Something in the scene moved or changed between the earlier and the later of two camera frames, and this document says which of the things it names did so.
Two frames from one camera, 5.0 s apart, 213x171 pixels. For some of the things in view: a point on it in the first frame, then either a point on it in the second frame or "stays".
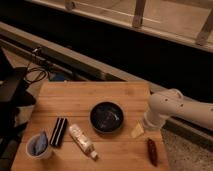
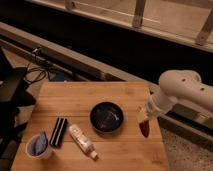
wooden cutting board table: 93,126 stays
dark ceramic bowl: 106,116 stays
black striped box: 58,132 stays
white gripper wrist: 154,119 -> 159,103
